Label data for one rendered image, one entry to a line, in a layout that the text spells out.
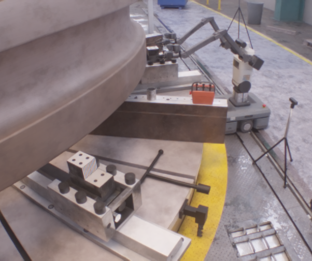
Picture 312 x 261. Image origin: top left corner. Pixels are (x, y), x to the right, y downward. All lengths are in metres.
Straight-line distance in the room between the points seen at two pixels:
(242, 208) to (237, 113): 1.18
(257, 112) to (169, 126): 1.20
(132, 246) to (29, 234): 0.73
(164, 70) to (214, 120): 1.12
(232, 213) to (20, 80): 1.84
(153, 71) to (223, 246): 2.06
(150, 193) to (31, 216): 0.87
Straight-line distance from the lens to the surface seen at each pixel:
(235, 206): 2.48
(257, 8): 9.35
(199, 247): 2.18
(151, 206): 2.02
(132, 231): 1.70
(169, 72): 3.38
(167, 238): 1.65
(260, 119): 3.38
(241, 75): 3.19
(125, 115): 2.56
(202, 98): 2.38
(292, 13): 11.21
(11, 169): 1.52
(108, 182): 1.59
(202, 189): 2.09
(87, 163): 1.58
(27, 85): 1.58
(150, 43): 4.58
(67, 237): 1.94
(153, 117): 2.51
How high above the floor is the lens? 1.80
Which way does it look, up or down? 32 degrees down
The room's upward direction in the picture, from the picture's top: 3 degrees counter-clockwise
